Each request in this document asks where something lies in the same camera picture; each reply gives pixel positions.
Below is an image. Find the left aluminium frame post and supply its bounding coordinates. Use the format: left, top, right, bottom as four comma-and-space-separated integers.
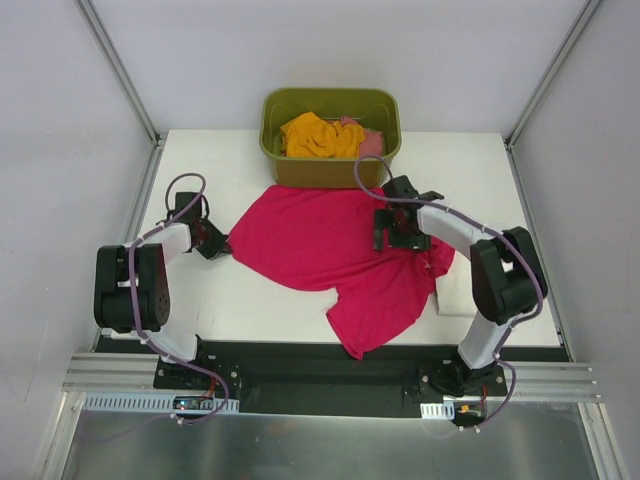
74, 0, 169, 146

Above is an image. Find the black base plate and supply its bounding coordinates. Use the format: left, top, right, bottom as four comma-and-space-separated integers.
92, 335, 574, 416

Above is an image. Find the folded white t-shirt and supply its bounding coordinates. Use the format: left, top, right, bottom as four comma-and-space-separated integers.
436, 273, 477, 318

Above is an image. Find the yellow t-shirt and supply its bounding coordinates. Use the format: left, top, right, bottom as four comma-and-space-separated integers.
280, 112, 364, 159

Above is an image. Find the aluminium frame post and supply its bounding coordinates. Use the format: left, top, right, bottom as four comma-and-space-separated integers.
74, 0, 169, 146
503, 0, 606, 150

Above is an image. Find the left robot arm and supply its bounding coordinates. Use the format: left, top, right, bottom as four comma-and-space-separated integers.
93, 191, 231, 389

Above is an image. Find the right aluminium frame post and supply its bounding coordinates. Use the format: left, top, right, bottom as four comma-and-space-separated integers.
503, 0, 606, 150

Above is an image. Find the green plastic bin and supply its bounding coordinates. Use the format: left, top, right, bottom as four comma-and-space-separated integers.
259, 88, 401, 188

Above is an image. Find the aluminium frame rail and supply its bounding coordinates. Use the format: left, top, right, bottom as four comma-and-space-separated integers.
62, 353, 604, 403

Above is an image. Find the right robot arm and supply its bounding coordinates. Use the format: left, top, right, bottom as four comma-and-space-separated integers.
374, 175, 548, 397

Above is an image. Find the salmon pink t-shirt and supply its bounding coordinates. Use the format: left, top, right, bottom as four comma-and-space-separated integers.
340, 116, 385, 158

